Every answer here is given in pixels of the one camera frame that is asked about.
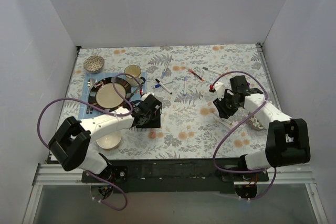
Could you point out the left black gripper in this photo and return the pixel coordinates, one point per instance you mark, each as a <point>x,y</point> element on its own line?
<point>151,120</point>

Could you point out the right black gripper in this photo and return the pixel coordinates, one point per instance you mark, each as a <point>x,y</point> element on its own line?
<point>223,109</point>

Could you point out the orange cap marker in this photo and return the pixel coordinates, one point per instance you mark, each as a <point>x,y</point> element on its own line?
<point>227,121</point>

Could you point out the pink cap marker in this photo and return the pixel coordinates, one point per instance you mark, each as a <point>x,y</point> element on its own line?
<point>229,127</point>

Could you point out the black cap marker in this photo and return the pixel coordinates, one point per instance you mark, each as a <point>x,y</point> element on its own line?
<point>163,86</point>

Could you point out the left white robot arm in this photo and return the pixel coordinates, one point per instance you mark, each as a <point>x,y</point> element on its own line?
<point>70,143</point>

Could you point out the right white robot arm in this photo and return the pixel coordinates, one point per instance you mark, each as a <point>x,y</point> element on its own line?
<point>287,140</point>

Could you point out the light blue pen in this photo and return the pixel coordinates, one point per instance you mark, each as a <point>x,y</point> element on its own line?
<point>165,69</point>

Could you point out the floral dark bowl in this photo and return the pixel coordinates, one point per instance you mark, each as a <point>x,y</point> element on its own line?
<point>255,124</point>

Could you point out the grey cap marker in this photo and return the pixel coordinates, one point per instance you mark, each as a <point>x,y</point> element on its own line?
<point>212,70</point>

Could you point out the plain cream bowl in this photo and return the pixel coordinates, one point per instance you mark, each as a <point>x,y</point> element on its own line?
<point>110,141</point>

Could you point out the cream mug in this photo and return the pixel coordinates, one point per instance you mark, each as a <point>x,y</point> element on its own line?
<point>134,75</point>

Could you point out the floral tablecloth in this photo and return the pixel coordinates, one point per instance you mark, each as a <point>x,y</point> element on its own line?
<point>188,128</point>

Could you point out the dark rimmed plate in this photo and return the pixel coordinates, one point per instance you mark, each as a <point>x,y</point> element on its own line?
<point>104,96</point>

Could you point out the patterned grey bowl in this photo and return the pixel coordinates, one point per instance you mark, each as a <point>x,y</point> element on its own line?
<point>94,64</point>

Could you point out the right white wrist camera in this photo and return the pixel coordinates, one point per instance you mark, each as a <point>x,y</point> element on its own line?
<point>219,89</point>

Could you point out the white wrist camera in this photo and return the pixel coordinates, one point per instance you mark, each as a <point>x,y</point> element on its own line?
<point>145,95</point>
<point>219,89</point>

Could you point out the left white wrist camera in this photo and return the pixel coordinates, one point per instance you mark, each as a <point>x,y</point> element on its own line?
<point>145,95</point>

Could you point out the aluminium frame rail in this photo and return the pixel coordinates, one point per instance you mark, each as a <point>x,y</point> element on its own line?
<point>297,174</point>

